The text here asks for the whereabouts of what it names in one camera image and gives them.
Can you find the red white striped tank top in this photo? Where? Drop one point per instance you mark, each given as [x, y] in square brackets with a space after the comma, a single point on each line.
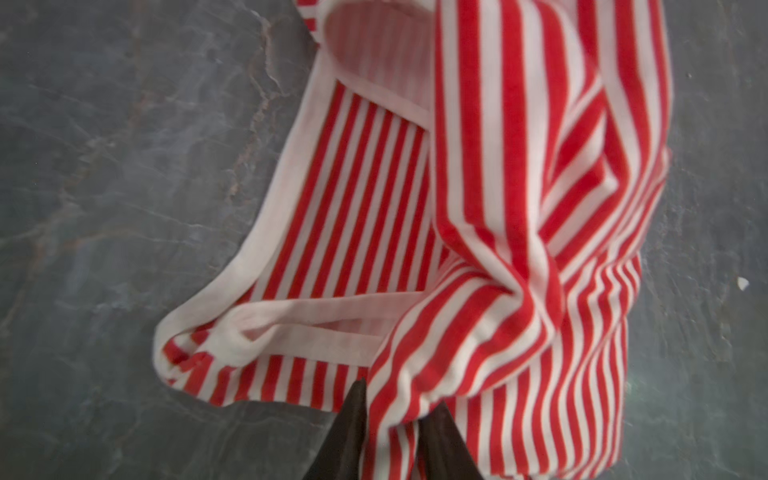
[455, 221]

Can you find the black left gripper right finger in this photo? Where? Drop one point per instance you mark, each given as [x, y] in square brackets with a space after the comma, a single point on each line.
[444, 453]

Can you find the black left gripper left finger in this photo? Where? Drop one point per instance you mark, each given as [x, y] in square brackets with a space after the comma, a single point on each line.
[339, 455]

